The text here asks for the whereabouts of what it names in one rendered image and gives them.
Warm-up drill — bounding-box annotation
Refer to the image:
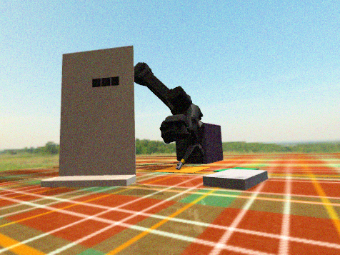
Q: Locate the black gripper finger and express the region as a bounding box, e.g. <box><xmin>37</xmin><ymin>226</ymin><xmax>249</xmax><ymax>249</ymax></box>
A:
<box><xmin>182</xmin><ymin>145</ymin><xmax>199</xmax><ymax>165</ymax></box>
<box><xmin>171</xmin><ymin>132</ymin><xmax>192</xmax><ymax>161</ymax></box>

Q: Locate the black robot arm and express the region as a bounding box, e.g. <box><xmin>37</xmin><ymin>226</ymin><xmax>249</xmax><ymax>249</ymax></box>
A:
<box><xmin>134</xmin><ymin>62</ymin><xmax>203</xmax><ymax>144</ymax></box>

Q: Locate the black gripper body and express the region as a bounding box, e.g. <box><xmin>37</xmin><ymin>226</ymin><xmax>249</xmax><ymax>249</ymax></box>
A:
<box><xmin>164</xmin><ymin>114</ymin><xmax>204</xmax><ymax>157</ymax></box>

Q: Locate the grey panel with sockets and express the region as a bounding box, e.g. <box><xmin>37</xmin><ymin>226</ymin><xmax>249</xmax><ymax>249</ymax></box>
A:
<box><xmin>41</xmin><ymin>45</ymin><xmax>136</xmax><ymax>187</ymax></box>

